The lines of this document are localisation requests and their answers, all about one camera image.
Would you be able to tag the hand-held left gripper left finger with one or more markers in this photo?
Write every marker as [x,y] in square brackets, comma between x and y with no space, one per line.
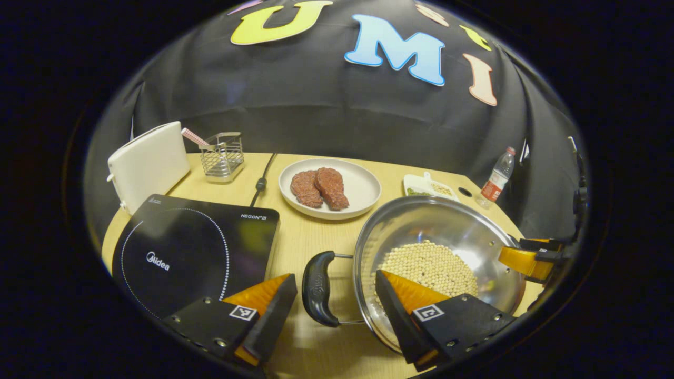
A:
[274,316]

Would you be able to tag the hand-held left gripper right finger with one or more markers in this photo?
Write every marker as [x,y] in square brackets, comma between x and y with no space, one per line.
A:
[400,323]

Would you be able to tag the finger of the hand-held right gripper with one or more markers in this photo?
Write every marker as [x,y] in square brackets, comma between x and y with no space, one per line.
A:
[524,261]

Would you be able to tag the black induction cooktop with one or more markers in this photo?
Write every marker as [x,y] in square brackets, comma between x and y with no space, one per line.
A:
[184,252]

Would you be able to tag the pile of soybeans in pot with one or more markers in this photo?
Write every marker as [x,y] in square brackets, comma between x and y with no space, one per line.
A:
[426,263]

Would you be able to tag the clear water bottle red label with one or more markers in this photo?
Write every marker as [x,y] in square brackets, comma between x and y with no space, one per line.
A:
[495,181]

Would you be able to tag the small pile of soybeans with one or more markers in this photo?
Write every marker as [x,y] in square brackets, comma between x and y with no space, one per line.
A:
[441,189]

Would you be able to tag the pile of green mung beans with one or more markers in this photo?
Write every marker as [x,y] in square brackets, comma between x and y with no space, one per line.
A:
[417,192]

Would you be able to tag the white divided dish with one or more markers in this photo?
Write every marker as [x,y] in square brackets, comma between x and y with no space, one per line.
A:
[416,182]

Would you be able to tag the white round plate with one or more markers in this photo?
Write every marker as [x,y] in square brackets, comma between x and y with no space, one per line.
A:
[363,187]

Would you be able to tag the pink striped straw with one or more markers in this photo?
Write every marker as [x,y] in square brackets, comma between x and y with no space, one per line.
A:
[194,138]

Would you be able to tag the white toaster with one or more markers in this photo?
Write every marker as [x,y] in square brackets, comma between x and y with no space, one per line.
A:
[150,160]

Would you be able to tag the black backdrop cloth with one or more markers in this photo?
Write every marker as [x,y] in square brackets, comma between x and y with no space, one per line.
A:
[316,95]

